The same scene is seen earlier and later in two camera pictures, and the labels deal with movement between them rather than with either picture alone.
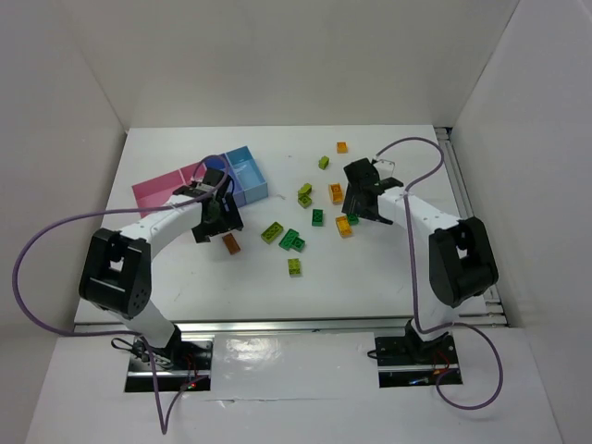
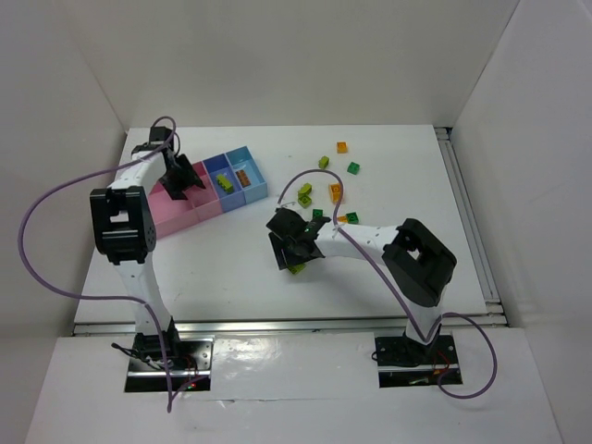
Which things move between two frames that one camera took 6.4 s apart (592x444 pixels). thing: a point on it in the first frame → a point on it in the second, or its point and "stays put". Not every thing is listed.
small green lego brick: [352, 218] stays put
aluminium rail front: [322, 325] stays put
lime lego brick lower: [304, 200] stays put
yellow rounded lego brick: [337, 193] stays put
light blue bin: [249, 174] stays put
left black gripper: [222, 226] → [180, 178]
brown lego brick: [231, 243] → [243, 178]
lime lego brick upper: [305, 189] stays put
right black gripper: [356, 203] → [285, 250]
